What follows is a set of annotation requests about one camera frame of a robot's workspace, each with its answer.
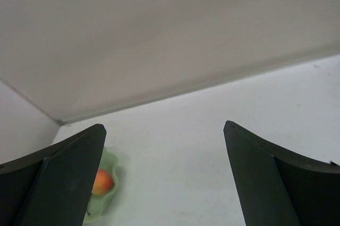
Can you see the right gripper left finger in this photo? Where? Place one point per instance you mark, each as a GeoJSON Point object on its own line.
{"type": "Point", "coordinates": [52, 186]}

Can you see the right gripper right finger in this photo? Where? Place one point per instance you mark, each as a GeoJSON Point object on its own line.
{"type": "Point", "coordinates": [277, 186]}

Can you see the red-orange fake peach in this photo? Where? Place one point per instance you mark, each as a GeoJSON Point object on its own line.
{"type": "Point", "coordinates": [103, 183]}

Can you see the green scalloped fruit bowl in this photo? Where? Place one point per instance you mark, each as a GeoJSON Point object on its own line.
{"type": "Point", "coordinates": [99, 203]}

